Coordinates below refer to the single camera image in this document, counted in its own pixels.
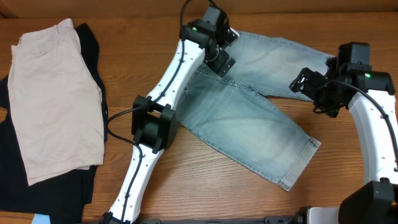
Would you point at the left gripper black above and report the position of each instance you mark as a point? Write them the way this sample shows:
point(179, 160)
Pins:
point(224, 64)

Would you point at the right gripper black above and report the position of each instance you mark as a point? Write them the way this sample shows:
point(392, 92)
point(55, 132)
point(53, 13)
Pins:
point(305, 80)

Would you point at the light blue denim shorts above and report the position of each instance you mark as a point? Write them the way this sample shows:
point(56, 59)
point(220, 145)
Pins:
point(234, 115)

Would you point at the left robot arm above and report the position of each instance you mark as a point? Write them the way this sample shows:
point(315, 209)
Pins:
point(154, 121)

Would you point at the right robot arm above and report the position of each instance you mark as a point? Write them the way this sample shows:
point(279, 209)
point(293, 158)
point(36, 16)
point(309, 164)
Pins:
point(369, 96)

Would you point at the beige shorts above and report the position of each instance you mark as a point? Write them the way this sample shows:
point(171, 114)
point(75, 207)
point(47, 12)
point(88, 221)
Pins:
point(55, 104)

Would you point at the black garment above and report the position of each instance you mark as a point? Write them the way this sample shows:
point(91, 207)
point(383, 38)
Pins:
point(63, 197)

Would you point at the light blue cloth piece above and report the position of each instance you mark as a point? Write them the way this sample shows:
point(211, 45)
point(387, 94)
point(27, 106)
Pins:
point(41, 219)

